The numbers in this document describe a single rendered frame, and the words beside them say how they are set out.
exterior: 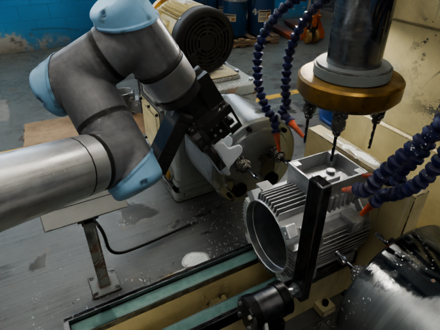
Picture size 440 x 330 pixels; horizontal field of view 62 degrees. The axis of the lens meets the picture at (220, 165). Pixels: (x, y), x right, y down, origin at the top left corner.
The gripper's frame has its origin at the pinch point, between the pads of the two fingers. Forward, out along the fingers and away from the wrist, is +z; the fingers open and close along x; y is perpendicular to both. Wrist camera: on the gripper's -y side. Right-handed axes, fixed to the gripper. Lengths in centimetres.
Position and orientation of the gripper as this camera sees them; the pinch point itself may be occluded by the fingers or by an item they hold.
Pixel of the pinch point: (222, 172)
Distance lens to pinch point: 69.4
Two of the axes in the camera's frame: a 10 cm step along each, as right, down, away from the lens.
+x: -4.7, -4.9, 7.3
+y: 7.6, -6.4, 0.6
